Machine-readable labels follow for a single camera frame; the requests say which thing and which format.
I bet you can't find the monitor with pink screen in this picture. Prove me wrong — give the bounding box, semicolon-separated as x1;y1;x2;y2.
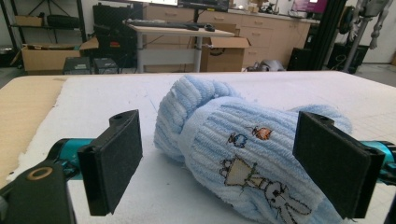
292;0;329;13

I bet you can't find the black frame post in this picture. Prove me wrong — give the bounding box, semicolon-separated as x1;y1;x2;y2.
306;0;348;72

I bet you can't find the black metal shelf rack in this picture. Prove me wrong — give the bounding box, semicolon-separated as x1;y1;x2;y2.
0;0;89;45

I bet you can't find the light blue striped towel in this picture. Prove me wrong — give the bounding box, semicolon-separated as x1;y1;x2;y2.
153;74;354;224

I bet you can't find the small cardboard box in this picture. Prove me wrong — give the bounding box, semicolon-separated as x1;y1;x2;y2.
14;15;44;27

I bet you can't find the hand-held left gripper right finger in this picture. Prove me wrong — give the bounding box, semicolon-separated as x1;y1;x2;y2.
292;111;386;220

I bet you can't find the dark monitor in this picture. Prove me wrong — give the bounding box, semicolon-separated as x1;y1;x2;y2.
178;0;231;12

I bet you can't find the open cardboard box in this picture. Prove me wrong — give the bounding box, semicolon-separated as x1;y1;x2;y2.
200;36;251;73

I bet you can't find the white foam mat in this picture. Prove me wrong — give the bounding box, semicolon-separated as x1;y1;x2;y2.
6;72;396;224

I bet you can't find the black equipment case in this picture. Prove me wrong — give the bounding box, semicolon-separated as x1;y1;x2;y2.
92;3;144;68

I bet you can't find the grey helmet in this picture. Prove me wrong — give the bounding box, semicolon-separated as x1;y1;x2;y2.
246;59;286;73

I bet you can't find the large flat cardboard box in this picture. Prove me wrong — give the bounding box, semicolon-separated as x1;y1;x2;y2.
21;36;100;75

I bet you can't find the black keyboard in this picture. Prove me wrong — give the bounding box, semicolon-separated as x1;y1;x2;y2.
125;19;200;32

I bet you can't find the white humanoid robot on stand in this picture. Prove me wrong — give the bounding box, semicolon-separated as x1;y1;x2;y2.
342;0;394;73

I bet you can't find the wooden cabinet row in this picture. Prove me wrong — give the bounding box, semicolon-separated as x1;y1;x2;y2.
143;4;320;68

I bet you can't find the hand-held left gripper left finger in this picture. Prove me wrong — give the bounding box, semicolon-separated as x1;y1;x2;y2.
77;109;144;217

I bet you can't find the white-legged desk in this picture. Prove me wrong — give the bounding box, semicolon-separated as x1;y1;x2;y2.
124;19;236;74

